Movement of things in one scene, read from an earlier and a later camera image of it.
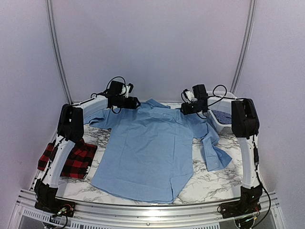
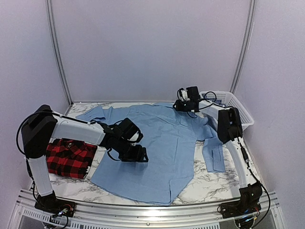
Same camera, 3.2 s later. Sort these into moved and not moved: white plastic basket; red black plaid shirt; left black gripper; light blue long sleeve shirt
Moved: left black gripper
Not moved: red black plaid shirt; white plastic basket; light blue long sleeve shirt
